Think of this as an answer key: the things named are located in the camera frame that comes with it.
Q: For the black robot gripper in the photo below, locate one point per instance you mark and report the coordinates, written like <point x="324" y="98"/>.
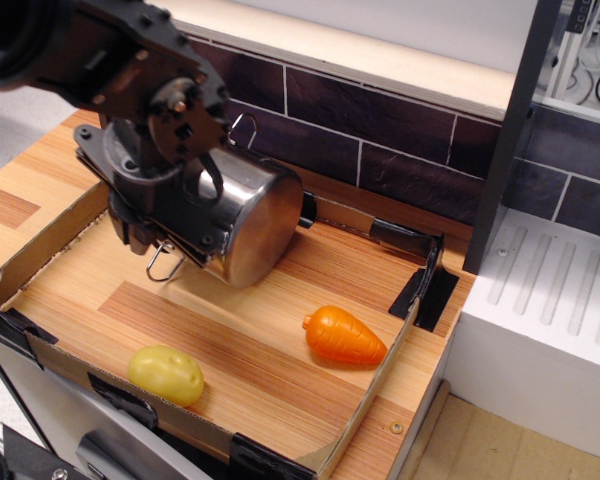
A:
<point x="161" y="169"/>

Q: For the stainless steel pot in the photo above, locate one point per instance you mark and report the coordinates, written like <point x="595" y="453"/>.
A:
<point x="255" y="203"/>

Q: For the white dish drainer sink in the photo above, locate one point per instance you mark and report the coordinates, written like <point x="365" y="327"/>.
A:
<point x="527" y="344"/>

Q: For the yellow plastic potato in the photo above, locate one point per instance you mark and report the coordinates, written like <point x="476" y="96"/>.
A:
<point x="167" y="373"/>

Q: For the dark grey vertical post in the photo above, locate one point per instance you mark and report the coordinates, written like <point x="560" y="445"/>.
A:
<point x="493" y="204"/>

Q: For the light wooden shelf ledge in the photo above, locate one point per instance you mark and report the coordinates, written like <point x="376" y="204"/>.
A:
<point x="416" y="74"/>

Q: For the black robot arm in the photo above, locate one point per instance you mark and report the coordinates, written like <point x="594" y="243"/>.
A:
<point x="107" y="57"/>

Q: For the orange plastic carrot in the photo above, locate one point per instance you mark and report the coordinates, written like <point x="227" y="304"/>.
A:
<point x="335" y="334"/>

